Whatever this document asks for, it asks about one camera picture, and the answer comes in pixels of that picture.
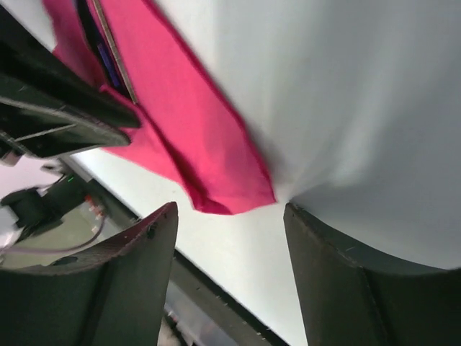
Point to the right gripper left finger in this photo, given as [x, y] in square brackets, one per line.
[110, 294]

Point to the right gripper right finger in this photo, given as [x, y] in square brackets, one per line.
[353, 294]

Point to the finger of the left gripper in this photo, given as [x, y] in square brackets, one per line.
[34, 123]
[25, 58]

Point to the pink paper napkin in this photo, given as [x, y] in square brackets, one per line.
[189, 132]

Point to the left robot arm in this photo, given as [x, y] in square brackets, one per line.
[35, 210]

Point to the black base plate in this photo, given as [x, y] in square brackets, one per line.
[231, 280]

